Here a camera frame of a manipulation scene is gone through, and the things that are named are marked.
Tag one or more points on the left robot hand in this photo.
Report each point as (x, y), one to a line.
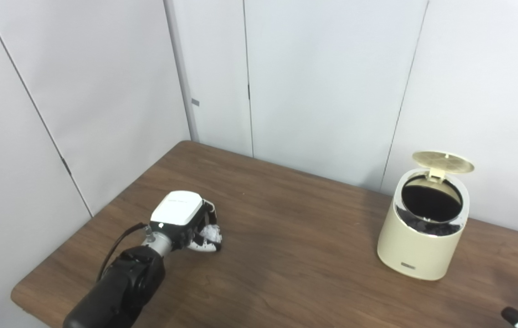
(176, 209)

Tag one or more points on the white paper ball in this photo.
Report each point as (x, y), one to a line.
(211, 233)

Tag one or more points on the cream-colored bin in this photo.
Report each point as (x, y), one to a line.
(413, 250)

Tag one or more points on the round cream bin lid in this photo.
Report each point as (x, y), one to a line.
(443, 161)

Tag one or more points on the black wall panel clip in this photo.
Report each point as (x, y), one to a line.
(65, 166)
(248, 91)

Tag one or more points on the grey wall corner post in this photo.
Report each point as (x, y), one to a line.
(181, 68)

